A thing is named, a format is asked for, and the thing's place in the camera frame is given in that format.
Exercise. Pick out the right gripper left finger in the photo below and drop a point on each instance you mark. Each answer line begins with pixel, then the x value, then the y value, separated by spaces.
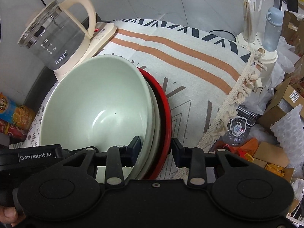
pixel 119 157

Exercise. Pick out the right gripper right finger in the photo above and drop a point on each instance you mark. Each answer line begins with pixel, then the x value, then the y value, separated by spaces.
pixel 190 163

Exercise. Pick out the red black bowl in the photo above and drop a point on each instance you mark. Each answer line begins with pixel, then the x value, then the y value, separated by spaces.
pixel 158 153

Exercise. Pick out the pale green bowl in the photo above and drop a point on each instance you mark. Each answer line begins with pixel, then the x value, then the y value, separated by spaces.
pixel 103 102
pixel 157 127

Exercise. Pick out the person's left hand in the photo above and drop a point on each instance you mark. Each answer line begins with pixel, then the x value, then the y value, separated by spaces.
pixel 9 215

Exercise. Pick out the orange juice bottle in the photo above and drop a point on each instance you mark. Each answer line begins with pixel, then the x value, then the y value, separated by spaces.
pixel 19 115

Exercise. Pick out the patterned woven table mat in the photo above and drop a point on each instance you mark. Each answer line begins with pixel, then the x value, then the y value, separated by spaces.
pixel 203 76

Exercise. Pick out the cardboard box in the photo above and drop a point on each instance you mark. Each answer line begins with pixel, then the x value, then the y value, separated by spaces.
pixel 284 100

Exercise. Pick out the white sterilizer holder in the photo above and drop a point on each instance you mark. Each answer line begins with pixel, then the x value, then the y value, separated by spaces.
pixel 265 60

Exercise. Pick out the cream kettle base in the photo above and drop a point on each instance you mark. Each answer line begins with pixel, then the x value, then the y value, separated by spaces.
pixel 102 34

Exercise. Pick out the glass electric kettle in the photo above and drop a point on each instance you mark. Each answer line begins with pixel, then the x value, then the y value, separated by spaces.
pixel 57 37

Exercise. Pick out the blue water bottle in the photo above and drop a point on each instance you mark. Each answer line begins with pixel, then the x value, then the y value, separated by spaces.
pixel 273 27

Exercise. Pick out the cup of straws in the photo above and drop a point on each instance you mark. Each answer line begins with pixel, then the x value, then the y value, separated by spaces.
pixel 251 16

